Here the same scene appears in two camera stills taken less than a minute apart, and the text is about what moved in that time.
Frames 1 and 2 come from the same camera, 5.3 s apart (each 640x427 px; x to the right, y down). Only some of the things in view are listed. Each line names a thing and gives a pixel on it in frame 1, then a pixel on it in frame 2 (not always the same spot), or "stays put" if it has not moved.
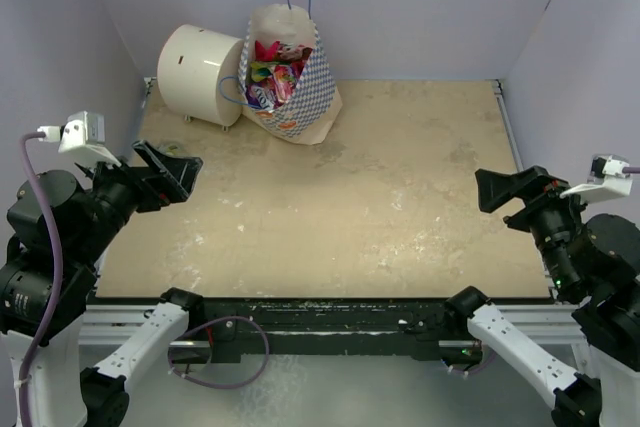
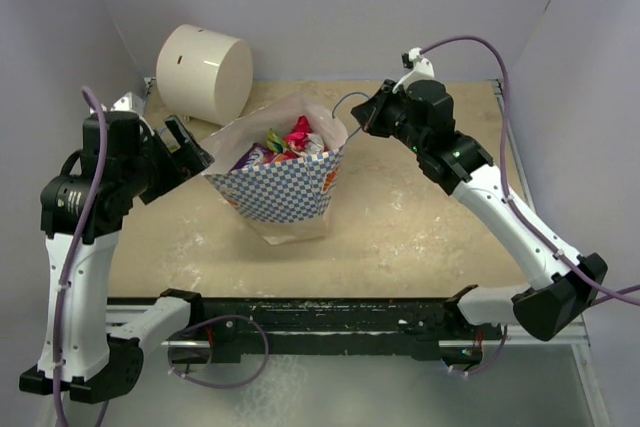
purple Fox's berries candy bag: [262, 95] -> [256, 155]
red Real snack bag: [266, 54] -> [299, 135]
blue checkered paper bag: [315, 100] -> [315, 177]
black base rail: [420, 329] stays put
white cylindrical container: [201, 74] stays put
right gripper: [534, 183] -> [371, 113]
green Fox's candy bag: [261, 69] -> [274, 142]
